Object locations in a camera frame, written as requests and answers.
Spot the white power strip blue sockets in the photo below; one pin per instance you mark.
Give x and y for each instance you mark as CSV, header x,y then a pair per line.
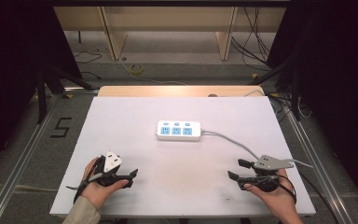
x,y
178,136

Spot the beige wooden desk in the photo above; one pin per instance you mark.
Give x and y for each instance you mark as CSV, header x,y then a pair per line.
x,y
167,18

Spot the person's left hand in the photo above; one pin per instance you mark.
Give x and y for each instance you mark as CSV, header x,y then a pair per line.
x,y
96,194

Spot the white table mat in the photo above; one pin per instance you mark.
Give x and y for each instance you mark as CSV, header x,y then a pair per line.
x,y
180,168

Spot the aluminium floor rail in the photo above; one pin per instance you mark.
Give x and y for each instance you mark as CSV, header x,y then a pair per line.
x,y
320,174
21,158

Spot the wooden table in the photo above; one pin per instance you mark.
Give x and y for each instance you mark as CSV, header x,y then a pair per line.
x,y
167,91

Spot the black curtain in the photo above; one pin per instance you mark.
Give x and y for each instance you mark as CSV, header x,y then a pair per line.
x,y
12,77
338,93

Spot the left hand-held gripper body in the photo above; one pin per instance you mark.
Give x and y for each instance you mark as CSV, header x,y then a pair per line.
x,y
112,161

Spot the person's right hand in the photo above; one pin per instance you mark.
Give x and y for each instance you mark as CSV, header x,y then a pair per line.
x,y
281,202

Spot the black metal stand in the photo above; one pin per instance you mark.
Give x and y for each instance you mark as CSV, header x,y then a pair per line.
x,y
48,84
292,84

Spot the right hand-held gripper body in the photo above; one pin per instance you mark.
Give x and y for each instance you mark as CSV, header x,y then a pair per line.
x,y
272,162

